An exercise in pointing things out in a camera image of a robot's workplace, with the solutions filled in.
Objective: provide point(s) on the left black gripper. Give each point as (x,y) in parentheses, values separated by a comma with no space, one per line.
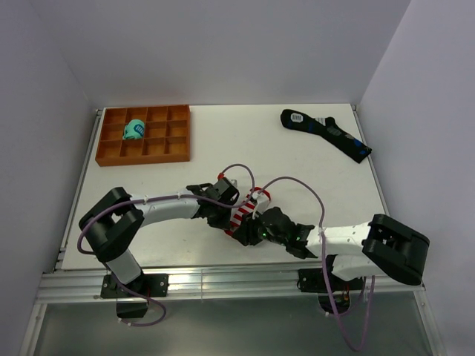
(223,222)

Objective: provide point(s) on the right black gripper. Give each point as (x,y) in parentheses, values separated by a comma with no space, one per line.
(246,229)

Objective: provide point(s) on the red white striped sock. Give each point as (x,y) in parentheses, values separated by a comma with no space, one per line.
(238,214)

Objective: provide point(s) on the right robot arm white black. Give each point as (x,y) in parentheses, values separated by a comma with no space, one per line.
(380,246)

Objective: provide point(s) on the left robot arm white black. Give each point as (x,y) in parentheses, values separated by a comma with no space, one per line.
(110,226)

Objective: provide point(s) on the orange compartment tray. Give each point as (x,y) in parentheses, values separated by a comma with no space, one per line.
(167,136)

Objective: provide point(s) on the rolled teal sock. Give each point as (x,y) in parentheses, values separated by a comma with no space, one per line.
(135,129)

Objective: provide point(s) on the black blue patterned sock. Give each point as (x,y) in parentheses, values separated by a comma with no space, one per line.
(327,129)

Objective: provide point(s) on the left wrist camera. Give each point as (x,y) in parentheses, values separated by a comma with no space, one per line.
(222,178)

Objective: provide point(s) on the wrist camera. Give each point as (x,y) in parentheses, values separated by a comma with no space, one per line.
(222,178)
(260,202)

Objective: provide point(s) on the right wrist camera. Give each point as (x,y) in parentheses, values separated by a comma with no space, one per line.
(260,202)

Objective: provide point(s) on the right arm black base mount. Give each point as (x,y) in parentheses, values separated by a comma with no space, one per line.
(311,280)

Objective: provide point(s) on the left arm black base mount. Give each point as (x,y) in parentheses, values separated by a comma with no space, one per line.
(136,299)

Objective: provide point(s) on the aluminium table frame rail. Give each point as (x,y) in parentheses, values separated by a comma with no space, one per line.
(309,179)

